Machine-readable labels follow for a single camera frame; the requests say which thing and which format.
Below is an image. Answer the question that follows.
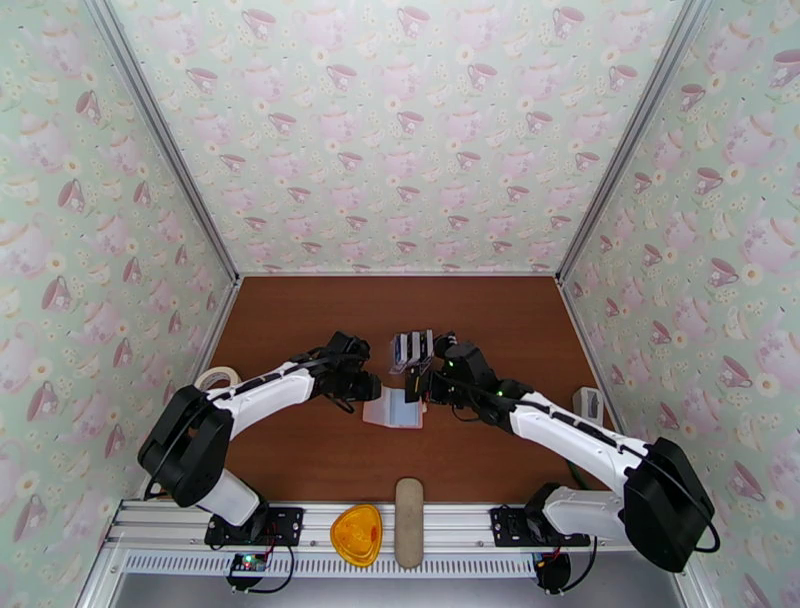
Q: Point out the pink card holder wallet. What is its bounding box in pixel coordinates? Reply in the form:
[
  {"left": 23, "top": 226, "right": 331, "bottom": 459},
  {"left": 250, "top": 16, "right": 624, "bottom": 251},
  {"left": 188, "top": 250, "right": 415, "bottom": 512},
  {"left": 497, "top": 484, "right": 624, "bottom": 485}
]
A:
[{"left": 362, "top": 386, "right": 425, "bottom": 431}]

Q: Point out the clear acrylic card stand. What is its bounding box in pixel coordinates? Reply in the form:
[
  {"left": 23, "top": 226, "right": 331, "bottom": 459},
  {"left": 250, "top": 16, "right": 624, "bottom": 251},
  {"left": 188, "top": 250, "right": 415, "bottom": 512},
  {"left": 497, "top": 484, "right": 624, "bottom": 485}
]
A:
[{"left": 388, "top": 329, "right": 436, "bottom": 377}]

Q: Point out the white box device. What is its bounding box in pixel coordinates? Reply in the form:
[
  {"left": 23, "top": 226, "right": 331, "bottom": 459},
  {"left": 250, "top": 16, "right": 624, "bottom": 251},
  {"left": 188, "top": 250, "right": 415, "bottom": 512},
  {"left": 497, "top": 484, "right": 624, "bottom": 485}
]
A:
[{"left": 572, "top": 386, "right": 606, "bottom": 429}]

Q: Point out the masking tape roll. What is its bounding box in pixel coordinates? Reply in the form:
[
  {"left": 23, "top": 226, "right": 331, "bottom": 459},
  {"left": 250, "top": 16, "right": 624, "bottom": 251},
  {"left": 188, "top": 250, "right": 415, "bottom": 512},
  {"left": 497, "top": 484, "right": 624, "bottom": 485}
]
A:
[{"left": 193, "top": 366, "right": 242, "bottom": 392}]

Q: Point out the beige oblong case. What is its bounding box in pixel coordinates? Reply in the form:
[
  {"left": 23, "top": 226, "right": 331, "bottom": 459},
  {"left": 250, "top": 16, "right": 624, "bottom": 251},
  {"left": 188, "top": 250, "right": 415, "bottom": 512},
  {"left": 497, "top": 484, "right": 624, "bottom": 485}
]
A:
[{"left": 394, "top": 477, "right": 425, "bottom": 570}]

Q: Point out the orange triangular plastic object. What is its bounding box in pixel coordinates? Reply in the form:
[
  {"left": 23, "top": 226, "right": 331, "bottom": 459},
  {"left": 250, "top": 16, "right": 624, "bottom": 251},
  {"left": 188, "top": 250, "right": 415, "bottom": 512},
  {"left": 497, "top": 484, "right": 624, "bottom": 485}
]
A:
[{"left": 329, "top": 504, "right": 384, "bottom": 569}]

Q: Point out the black round device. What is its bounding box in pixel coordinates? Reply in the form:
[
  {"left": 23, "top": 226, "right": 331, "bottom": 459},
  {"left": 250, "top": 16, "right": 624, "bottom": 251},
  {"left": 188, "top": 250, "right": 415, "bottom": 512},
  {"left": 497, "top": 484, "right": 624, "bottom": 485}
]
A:
[{"left": 534, "top": 552, "right": 573, "bottom": 595}]

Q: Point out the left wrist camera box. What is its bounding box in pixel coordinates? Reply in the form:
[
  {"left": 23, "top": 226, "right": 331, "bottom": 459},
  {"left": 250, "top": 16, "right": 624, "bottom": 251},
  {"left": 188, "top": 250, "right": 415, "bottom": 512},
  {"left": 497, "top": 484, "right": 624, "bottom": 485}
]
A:
[{"left": 327, "top": 331, "right": 371, "bottom": 363}]

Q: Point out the aluminium side rail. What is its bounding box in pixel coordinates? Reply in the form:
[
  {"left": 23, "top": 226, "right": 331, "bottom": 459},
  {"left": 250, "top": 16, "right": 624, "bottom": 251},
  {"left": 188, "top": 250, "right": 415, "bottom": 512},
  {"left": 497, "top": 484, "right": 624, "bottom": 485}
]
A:
[
  {"left": 74, "top": 277, "right": 244, "bottom": 608},
  {"left": 557, "top": 277, "right": 720, "bottom": 608}
]

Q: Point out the aluminium mounting rail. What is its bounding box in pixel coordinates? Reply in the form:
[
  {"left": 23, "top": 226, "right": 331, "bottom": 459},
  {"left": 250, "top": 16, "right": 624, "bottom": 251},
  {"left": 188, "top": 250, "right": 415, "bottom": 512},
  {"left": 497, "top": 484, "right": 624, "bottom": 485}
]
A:
[{"left": 102, "top": 498, "right": 695, "bottom": 553}]

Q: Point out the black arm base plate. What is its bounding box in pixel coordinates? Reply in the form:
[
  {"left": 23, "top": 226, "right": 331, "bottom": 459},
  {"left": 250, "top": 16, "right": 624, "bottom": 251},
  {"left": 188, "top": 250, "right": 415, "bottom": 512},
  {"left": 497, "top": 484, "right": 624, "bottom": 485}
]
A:
[
  {"left": 489, "top": 506, "right": 592, "bottom": 548},
  {"left": 204, "top": 506, "right": 305, "bottom": 548}
]

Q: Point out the white slotted cable duct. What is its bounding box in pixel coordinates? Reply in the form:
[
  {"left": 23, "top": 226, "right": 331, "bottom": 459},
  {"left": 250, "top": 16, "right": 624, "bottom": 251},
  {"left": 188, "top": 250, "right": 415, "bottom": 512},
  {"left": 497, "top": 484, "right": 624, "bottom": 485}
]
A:
[{"left": 121, "top": 551, "right": 542, "bottom": 579}]

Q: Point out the black base cable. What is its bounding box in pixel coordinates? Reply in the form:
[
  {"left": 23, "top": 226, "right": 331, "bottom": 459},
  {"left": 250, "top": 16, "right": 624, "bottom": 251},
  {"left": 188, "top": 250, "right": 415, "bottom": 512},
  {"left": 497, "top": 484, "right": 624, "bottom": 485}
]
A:
[
  {"left": 259, "top": 542, "right": 297, "bottom": 594},
  {"left": 562, "top": 534, "right": 601, "bottom": 592}
]

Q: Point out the aluminium frame post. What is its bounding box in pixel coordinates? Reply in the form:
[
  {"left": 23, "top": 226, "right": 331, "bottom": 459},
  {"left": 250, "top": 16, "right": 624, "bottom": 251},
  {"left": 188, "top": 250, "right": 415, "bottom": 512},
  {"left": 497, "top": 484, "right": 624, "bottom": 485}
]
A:
[
  {"left": 84, "top": 0, "right": 242, "bottom": 283},
  {"left": 554, "top": 0, "right": 715, "bottom": 286}
]

